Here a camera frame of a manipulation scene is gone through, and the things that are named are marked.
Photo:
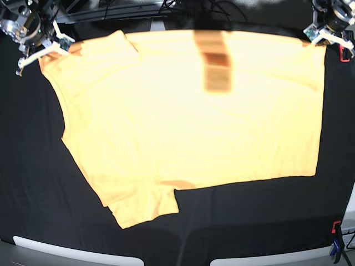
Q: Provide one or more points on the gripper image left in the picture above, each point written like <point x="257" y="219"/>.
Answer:
<point x="36" y="32"/>

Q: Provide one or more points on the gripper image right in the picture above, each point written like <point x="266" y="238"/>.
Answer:
<point x="333" y="31"/>

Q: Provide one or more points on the yellow t-shirt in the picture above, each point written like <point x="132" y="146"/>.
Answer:
<point x="146" y="114"/>

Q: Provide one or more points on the red black clamp top right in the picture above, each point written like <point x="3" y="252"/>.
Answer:
<point x="344" y="54"/>

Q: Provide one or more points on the red black clamp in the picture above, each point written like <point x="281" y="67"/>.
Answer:
<point x="335" y="224"/>
<point x="344" y="54"/>

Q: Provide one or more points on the grey tape patch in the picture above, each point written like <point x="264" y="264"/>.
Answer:
<point x="157" y="26"/>

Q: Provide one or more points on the red black clamp bottom right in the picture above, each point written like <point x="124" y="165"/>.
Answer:
<point x="335" y="224"/>

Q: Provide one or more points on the blue clamp bottom right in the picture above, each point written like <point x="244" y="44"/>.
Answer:
<point x="337" y="247"/>

